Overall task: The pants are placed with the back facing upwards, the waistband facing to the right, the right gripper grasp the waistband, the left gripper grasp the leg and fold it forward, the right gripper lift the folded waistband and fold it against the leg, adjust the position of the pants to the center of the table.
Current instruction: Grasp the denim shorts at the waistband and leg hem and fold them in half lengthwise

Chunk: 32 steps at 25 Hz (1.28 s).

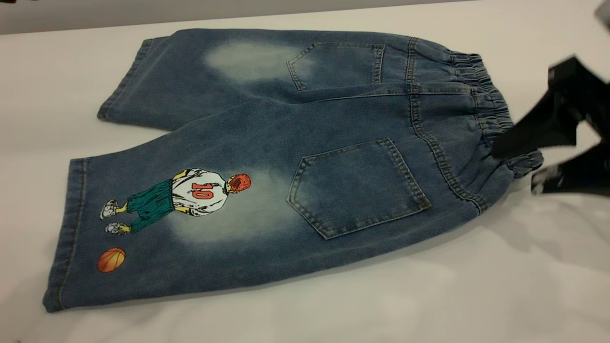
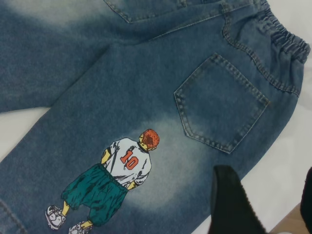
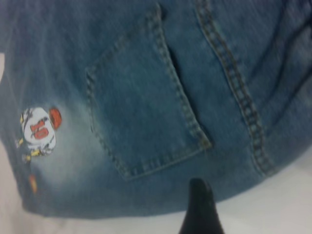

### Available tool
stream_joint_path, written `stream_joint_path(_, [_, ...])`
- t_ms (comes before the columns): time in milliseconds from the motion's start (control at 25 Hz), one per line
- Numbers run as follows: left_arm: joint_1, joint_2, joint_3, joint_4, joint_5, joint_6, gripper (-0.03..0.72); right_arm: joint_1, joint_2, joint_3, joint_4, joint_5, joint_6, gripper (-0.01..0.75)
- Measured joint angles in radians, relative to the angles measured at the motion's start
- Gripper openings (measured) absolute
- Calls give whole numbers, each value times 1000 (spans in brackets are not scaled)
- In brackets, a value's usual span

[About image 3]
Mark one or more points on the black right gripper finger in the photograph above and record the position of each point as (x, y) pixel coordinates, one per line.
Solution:
(201, 209)

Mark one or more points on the blue denim shorts with print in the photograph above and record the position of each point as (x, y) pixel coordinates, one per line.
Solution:
(156, 73)

